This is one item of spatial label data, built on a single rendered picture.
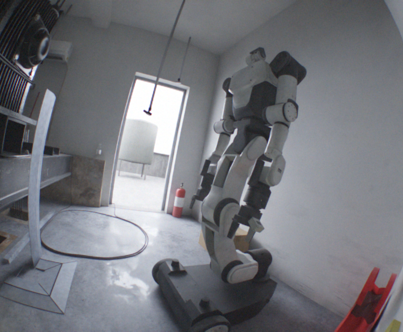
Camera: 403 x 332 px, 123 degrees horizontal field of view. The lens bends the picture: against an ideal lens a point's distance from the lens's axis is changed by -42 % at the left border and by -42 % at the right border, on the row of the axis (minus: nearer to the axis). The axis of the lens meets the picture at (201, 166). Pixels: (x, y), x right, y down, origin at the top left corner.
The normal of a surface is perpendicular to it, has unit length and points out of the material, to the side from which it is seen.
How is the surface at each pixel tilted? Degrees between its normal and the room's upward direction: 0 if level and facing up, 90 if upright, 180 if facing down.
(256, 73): 85
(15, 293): 10
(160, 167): 90
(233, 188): 90
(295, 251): 90
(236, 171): 115
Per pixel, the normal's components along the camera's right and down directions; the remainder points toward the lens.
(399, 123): -0.89, -0.17
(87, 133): 0.42, 0.06
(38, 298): 0.25, -0.96
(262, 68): -0.28, -0.14
